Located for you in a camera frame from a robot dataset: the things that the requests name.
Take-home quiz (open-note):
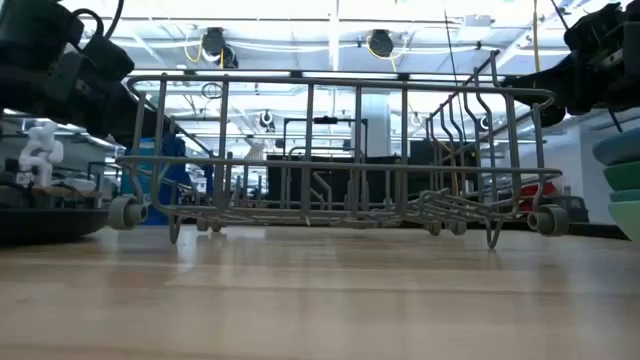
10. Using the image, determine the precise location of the blue plate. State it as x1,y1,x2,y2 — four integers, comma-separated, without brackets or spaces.
592,127,640,167

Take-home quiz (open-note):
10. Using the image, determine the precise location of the grey office chair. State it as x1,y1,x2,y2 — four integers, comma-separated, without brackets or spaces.
554,195,590,224

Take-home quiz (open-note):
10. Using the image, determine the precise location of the red storage bins rack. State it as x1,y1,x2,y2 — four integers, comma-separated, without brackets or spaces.
518,182,559,212

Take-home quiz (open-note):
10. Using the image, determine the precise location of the black plate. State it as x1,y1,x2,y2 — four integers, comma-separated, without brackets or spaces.
0,207,109,246

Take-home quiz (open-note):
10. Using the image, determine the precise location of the yellow hanging cable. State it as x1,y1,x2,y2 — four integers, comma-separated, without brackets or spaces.
531,0,542,74

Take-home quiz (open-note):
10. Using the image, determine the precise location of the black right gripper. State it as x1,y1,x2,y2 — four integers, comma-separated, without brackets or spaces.
501,52,609,129

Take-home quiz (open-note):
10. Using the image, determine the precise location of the white robot figure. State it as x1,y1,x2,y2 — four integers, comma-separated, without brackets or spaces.
17,121,65,189

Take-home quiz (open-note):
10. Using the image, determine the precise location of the grey wire dish rack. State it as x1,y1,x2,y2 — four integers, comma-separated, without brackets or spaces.
107,49,571,250

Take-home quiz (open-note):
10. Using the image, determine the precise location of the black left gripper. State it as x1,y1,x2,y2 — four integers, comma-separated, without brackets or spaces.
49,34,214,157

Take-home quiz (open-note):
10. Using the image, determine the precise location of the black hanging cable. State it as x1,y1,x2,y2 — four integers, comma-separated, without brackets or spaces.
549,0,571,31

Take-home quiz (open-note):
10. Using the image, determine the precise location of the black equipment cabinet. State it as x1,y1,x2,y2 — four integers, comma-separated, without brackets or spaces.
266,139,481,201

